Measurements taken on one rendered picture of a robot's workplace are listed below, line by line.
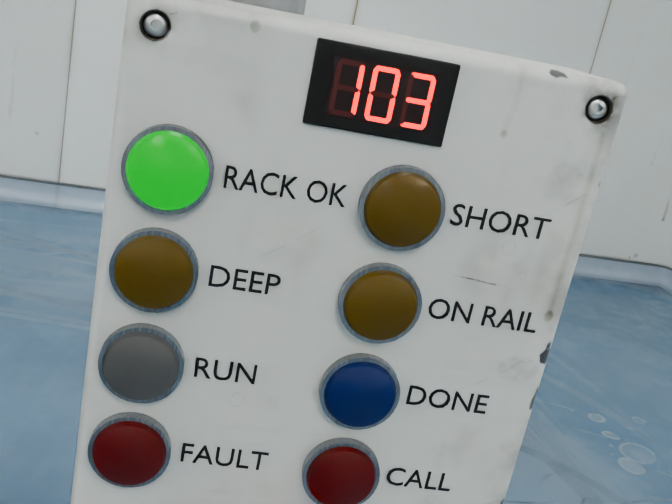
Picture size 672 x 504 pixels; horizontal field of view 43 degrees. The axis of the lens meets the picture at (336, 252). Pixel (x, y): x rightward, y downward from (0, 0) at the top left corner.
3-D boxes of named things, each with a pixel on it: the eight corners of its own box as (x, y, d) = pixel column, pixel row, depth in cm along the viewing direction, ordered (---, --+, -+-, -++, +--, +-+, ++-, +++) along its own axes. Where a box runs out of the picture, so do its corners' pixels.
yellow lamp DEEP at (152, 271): (187, 319, 29) (199, 244, 28) (106, 308, 29) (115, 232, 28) (189, 310, 30) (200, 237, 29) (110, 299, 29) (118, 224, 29)
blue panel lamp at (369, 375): (390, 436, 31) (406, 371, 31) (317, 428, 31) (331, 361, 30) (386, 425, 32) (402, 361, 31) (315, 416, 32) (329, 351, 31)
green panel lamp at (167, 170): (202, 221, 28) (215, 140, 27) (118, 207, 28) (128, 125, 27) (204, 214, 29) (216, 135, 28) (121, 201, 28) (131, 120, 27)
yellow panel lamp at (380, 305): (411, 350, 30) (428, 279, 29) (336, 340, 30) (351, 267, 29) (407, 340, 31) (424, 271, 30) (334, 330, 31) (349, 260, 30)
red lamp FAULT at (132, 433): (161, 495, 31) (170, 430, 30) (85, 487, 31) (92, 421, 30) (163, 482, 32) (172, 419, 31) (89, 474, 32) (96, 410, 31)
